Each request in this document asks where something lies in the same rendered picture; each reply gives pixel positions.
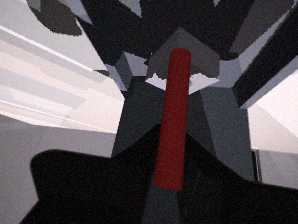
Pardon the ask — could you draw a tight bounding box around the dark red peg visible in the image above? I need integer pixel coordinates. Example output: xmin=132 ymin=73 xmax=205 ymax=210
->
xmin=153 ymin=48 xmax=191 ymax=190

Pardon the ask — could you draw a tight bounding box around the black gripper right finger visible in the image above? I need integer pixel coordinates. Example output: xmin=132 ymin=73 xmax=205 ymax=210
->
xmin=176 ymin=132 xmax=298 ymax=224

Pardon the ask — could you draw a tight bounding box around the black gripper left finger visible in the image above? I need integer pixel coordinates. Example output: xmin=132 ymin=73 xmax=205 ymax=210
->
xmin=30 ymin=124 xmax=161 ymax=224

